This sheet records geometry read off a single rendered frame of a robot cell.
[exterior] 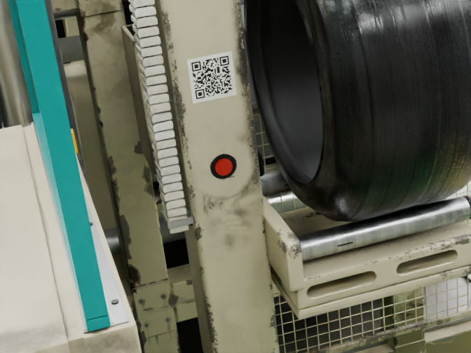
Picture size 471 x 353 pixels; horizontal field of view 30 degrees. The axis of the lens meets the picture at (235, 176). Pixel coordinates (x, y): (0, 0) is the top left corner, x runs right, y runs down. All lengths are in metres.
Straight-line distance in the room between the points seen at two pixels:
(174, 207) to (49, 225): 0.62
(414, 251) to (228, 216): 0.33
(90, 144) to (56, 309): 1.49
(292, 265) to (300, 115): 0.45
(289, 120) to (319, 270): 0.40
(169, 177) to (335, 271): 0.33
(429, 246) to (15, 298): 0.96
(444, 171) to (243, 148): 0.33
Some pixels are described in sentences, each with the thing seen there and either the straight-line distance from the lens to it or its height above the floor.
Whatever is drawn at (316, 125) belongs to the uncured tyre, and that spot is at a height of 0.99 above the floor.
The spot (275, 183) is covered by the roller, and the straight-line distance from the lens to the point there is 1.77.
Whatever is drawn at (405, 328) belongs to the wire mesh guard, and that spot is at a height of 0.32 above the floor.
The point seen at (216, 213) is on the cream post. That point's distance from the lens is 1.53.
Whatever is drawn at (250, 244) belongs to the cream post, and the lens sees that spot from 1.57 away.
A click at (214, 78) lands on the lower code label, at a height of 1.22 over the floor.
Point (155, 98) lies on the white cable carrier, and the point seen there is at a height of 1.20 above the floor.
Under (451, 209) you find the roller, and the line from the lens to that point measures 1.62.
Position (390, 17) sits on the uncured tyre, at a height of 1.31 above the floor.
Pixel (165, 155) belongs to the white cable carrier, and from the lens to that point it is 1.47.
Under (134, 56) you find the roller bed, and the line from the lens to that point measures 1.83.
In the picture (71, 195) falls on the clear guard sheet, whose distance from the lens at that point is 0.66.
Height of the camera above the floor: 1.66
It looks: 24 degrees down
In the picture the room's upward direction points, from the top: 7 degrees counter-clockwise
